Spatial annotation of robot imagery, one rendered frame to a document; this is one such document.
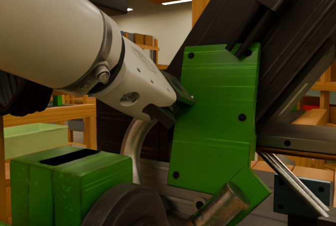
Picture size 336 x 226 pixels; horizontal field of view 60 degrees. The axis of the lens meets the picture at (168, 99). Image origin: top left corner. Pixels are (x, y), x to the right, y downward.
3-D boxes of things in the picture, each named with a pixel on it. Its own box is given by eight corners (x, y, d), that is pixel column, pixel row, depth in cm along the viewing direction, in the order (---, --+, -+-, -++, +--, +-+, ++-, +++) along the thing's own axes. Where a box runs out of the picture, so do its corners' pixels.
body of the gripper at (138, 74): (136, 61, 25) (188, 95, 34) (90, -5, 30) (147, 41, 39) (77, 118, 26) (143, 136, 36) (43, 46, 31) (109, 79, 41)
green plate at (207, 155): (260, 196, 43) (270, 59, 47) (245, 201, 36) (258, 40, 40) (190, 182, 49) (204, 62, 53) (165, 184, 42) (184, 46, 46)
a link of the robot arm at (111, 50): (122, 43, 23) (143, 57, 26) (82, -15, 27) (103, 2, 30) (54, 111, 25) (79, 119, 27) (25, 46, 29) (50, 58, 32)
